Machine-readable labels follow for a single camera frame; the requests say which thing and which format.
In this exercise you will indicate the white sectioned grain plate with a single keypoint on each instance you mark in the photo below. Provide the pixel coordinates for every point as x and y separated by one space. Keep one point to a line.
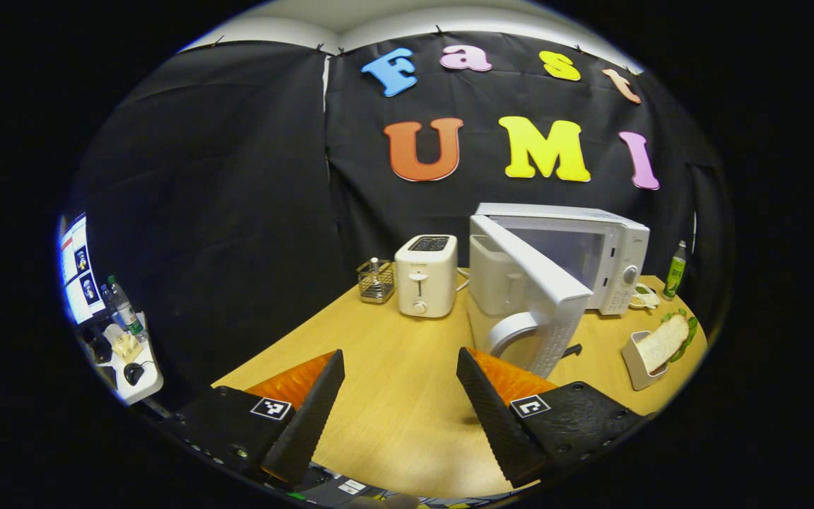
644 298

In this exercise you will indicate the white bread lettuce sandwich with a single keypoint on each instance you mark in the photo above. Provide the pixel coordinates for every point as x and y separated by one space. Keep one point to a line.
665 343

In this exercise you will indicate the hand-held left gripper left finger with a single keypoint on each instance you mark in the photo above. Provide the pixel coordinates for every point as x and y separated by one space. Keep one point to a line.
311 417

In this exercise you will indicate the white rectangular tray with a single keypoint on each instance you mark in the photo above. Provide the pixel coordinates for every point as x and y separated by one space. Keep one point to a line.
634 367

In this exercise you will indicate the white side table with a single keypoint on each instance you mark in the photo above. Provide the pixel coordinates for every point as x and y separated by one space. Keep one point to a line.
149 382

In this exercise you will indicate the white microwave oven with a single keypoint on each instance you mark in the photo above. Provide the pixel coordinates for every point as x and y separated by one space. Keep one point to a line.
534 283

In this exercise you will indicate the white toaster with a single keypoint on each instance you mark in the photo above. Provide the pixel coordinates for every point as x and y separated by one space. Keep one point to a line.
425 279

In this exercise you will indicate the black computer mouse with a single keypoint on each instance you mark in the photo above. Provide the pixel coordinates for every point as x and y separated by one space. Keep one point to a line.
133 372

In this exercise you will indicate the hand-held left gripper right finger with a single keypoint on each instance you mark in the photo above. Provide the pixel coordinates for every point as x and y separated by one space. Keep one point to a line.
495 417

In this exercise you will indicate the green label drink bottle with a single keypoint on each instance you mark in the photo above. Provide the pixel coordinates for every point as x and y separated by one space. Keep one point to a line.
675 272

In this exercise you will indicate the clear plastic water bottle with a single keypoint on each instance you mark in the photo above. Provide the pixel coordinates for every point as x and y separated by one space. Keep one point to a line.
128 314

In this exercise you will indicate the computer monitor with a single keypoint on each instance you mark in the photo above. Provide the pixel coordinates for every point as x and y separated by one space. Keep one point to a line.
82 272

